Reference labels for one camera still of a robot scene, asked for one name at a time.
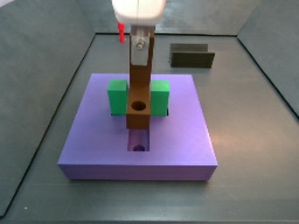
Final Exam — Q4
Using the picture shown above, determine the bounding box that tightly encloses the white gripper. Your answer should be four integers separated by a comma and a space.
111, 0, 166, 66

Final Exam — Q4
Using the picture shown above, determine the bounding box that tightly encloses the brown T-shaped block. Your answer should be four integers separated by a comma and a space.
126, 31, 155, 130

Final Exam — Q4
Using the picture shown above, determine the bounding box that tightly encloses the purple base board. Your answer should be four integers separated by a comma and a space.
59, 73, 218, 180

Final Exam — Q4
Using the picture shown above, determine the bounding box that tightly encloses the red hexagonal peg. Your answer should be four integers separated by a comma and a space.
118, 22, 126, 43

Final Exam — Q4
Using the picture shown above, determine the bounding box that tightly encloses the green U-shaped block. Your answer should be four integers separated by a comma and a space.
107, 79, 171, 116

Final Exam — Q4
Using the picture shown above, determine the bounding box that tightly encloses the black angle bracket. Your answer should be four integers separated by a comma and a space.
170, 43, 215, 68

